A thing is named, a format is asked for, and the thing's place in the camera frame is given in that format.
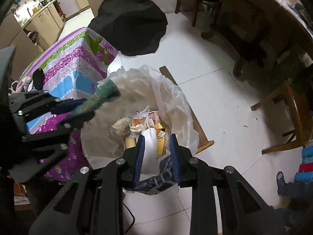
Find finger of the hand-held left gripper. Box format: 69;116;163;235
7;89;89;124
7;111;96;183

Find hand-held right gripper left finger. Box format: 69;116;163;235
29;134;147;235

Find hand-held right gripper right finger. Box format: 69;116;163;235
169;133;286;235

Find white plastic bag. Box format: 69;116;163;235
141;128;157;175

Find white blue wipes packet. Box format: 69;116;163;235
127;155;182;195

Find green cloth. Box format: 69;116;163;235
73;81;121;118

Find white red medicine box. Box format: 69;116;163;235
146;111;160;123

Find bin with white plastic liner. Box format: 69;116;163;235
81;65;200;196

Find yellow carton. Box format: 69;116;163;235
154;122;169;161

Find orange carton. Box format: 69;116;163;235
132;118;147;128

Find crumpled clear plastic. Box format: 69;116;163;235
111;117;131;136

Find floral tablecloth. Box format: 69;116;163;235
11;27;119;182

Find black sock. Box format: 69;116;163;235
32;69;45;90

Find wooden plank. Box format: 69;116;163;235
159;66;215;155

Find beige kitchen cabinets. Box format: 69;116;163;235
0;0;91;63

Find black cloth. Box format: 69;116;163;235
87;0;169;57

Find person's blue shoe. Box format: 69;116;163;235
276;171;286;195

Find person's jeans leg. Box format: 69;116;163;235
281;181;313;199

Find light wooden chair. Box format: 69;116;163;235
251;80;313;155

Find blue roll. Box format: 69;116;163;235
300;147;313;164
295;173;313;183

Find dark wooden chair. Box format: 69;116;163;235
175;0;223;27

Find wooden dining table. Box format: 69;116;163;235
201;0;313;79

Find black cable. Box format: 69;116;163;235
122;196;135;233

